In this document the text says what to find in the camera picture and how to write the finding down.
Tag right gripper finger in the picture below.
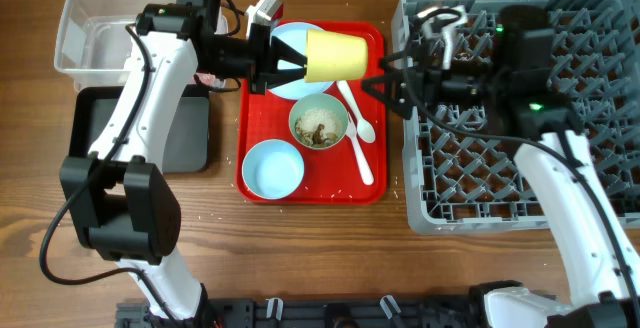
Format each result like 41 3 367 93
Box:
361 76 408 118
379 52 413 73

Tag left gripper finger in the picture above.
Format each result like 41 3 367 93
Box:
270 35 307 66
259 68 306 93

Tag yellow plastic cup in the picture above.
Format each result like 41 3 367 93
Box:
304 30 368 83

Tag green bowl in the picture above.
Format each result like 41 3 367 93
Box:
289 93 348 150

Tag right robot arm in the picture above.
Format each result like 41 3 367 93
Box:
362 5 639 327

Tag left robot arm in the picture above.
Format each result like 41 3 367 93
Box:
60 0 307 327

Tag grey dishwasher rack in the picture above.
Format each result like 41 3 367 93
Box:
392 0 639 234

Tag light blue plate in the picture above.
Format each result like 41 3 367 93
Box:
270 22 333 101

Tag white plastic spoon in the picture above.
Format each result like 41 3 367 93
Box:
336 80 376 143

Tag rice and food scraps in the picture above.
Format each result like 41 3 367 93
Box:
294 108 342 149

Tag white plastic fork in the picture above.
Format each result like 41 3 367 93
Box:
345 113 374 186

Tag light blue bowl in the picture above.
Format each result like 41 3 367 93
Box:
241 139 305 200

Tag black plastic tray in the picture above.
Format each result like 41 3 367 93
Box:
68 85 211 173

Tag red serving tray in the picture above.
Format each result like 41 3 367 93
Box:
235 20 388 206

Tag clear plastic bin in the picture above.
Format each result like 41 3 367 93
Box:
53 0 230 93

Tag right black cable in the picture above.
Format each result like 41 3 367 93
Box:
402 6 640 319

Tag black cable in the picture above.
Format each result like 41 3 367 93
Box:
402 6 640 319
38 22 174 328

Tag left black cable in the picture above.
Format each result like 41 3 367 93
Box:
38 22 174 328

